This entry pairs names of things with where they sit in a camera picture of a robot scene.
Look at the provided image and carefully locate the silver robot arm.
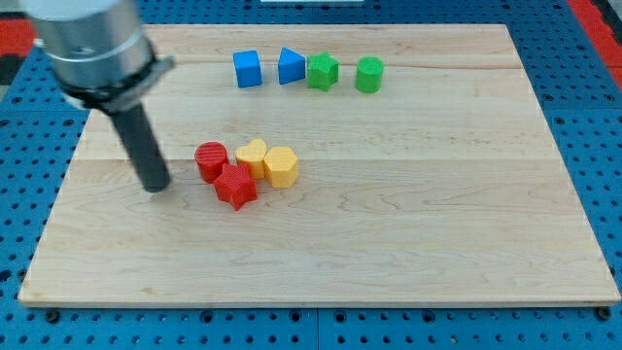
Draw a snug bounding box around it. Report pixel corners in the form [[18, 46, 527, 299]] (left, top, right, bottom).
[[18, 0, 174, 114]]

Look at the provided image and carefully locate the blue cube block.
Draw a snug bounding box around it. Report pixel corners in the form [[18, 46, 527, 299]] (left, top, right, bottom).
[[232, 51, 262, 88]]

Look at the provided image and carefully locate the light wooden board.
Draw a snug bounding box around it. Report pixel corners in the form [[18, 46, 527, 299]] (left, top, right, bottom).
[[18, 24, 620, 309]]

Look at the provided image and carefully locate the yellow hexagon block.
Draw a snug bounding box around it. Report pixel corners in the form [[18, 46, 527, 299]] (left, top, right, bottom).
[[263, 147, 298, 189]]

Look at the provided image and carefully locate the yellow heart block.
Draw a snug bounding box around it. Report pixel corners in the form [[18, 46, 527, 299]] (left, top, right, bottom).
[[234, 139, 267, 179]]

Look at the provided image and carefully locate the red star block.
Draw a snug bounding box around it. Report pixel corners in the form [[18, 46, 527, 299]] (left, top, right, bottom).
[[213, 163, 258, 211]]

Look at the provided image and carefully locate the red cylinder block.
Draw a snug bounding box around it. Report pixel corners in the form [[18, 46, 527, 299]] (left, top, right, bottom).
[[194, 141, 229, 184]]

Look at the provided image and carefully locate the green star block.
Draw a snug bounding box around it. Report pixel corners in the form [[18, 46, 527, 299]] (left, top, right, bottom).
[[307, 52, 339, 91]]

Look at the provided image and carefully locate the blue triangle block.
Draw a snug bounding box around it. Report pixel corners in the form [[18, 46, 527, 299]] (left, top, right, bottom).
[[277, 47, 306, 85]]

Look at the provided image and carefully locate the green cylinder block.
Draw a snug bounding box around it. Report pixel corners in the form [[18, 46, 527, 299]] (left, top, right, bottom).
[[355, 56, 384, 93]]

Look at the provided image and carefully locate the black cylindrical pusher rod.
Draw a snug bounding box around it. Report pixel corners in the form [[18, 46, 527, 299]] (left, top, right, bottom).
[[109, 103, 171, 193]]

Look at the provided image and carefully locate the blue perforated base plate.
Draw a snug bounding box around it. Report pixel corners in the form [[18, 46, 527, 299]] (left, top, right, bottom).
[[1, 0, 621, 349]]

